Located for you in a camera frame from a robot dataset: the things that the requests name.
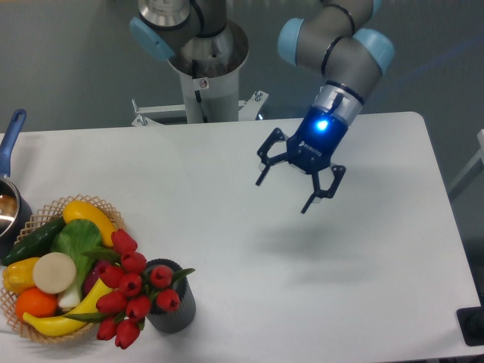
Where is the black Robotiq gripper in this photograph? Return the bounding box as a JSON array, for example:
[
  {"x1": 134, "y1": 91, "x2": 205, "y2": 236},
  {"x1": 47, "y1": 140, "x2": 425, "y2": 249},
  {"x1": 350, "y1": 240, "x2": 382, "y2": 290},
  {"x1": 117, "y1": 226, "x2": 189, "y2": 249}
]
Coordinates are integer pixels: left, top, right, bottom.
[{"x1": 255, "y1": 105, "x2": 348, "y2": 215}]

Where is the red tulip bouquet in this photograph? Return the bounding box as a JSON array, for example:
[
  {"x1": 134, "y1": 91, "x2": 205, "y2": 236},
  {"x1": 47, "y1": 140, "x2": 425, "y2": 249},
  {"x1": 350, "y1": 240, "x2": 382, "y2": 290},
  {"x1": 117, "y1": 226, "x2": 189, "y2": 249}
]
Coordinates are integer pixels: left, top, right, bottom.
[{"x1": 68, "y1": 228, "x2": 172, "y2": 349}]

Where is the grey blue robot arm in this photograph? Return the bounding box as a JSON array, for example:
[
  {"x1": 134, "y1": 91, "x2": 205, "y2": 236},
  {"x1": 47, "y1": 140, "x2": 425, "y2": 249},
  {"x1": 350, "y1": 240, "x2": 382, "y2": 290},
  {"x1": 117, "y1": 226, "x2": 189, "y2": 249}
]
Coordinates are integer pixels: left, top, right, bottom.
[{"x1": 129, "y1": 1, "x2": 395, "y2": 203}]

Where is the dark grey ribbed vase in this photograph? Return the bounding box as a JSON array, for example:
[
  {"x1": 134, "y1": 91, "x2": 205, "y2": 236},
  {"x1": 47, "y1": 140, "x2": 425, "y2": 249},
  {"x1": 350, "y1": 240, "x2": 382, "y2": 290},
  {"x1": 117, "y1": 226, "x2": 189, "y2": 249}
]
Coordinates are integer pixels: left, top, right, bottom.
[{"x1": 146, "y1": 259, "x2": 196, "y2": 334}]

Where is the black device at edge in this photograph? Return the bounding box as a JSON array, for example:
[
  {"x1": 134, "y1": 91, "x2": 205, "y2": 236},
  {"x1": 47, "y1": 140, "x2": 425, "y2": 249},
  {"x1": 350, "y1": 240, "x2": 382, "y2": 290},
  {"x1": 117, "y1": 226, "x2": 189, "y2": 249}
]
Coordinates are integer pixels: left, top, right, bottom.
[{"x1": 456, "y1": 306, "x2": 483, "y2": 346}]

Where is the yellow squash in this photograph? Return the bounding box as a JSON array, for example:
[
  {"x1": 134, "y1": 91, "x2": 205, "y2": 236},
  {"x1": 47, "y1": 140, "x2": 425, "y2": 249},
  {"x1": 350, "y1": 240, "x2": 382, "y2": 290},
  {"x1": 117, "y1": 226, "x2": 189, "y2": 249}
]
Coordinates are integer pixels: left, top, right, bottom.
[{"x1": 62, "y1": 200, "x2": 116, "y2": 247}]

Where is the green bok choy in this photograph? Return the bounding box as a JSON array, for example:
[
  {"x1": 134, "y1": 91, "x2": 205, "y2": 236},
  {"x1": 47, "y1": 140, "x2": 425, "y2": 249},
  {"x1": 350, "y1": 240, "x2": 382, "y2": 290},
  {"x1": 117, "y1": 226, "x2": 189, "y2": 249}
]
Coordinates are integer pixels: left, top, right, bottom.
[{"x1": 50, "y1": 219, "x2": 102, "y2": 312}]

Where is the purple eggplant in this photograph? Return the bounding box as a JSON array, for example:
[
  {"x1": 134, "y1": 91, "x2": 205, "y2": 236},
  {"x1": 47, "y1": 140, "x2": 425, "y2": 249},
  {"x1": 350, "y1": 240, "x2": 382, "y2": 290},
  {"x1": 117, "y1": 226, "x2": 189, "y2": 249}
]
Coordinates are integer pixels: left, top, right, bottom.
[{"x1": 82, "y1": 260, "x2": 110, "y2": 297}]

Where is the woven wicker basket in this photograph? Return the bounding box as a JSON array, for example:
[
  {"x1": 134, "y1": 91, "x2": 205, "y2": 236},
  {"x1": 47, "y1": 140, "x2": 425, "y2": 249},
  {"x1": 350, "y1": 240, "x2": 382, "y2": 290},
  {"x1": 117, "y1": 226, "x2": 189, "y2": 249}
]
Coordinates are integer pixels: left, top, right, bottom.
[{"x1": 1, "y1": 194, "x2": 126, "y2": 344}]

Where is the beige round disc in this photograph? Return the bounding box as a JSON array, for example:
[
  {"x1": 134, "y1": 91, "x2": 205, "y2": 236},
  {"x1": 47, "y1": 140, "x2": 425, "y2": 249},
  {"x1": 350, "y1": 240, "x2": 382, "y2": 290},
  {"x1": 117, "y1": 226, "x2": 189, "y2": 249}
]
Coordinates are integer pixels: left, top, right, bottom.
[{"x1": 33, "y1": 252, "x2": 76, "y2": 294}]

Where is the green cucumber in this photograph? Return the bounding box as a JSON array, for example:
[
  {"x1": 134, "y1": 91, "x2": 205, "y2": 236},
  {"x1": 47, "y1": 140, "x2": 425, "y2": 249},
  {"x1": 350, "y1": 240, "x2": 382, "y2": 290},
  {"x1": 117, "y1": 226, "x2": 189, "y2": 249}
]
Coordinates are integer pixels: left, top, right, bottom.
[{"x1": 1, "y1": 217, "x2": 66, "y2": 266}]

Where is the yellow banana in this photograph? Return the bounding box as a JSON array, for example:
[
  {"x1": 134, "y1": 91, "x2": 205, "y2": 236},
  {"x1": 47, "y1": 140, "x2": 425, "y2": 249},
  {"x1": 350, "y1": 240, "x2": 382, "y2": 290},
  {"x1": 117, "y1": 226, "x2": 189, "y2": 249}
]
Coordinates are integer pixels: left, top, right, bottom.
[{"x1": 23, "y1": 279, "x2": 113, "y2": 337}]

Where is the orange fruit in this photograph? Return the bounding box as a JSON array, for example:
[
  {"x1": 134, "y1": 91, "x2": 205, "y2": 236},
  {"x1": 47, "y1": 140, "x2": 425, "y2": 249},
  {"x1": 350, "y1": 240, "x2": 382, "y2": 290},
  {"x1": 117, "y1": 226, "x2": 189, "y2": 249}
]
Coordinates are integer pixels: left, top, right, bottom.
[{"x1": 15, "y1": 287, "x2": 57, "y2": 321}]

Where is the yellow bell pepper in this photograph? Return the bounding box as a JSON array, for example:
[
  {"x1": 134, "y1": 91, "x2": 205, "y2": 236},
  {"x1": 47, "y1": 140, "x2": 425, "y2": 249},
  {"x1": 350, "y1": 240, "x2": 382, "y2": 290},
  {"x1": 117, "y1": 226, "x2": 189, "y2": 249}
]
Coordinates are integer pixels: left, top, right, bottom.
[{"x1": 2, "y1": 257, "x2": 40, "y2": 294}]

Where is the white metal base frame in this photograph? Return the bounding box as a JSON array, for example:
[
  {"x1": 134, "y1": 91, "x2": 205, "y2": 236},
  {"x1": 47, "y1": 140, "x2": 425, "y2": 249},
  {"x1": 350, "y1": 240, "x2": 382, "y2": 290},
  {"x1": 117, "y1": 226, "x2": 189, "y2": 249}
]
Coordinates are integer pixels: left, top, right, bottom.
[{"x1": 131, "y1": 90, "x2": 269, "y2": 127}]

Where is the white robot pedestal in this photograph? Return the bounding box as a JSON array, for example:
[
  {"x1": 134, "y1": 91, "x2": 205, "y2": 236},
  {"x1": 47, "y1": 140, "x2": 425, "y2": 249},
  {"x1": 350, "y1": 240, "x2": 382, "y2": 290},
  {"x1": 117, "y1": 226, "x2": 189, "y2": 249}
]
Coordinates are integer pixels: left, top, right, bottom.
[{"x1": 169, "y1": 20, "x2": 249, "y2": 124}]

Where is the white frame at right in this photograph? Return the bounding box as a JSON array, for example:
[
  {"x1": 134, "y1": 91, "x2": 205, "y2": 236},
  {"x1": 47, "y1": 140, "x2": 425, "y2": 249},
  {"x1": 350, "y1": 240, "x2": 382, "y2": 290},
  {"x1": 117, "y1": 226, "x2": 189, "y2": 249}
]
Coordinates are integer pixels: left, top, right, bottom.
[{"x1": 447, "y1": 129, "x2": 483, "y2": 202}]

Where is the blue handled saucepan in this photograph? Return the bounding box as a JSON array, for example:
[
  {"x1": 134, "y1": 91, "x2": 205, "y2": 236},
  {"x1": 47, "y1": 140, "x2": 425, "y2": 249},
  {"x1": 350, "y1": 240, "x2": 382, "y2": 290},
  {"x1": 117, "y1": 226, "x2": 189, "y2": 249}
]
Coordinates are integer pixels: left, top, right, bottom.
[{"x1": 1, "y1": 109, "x2": 32, "y2": 258}]

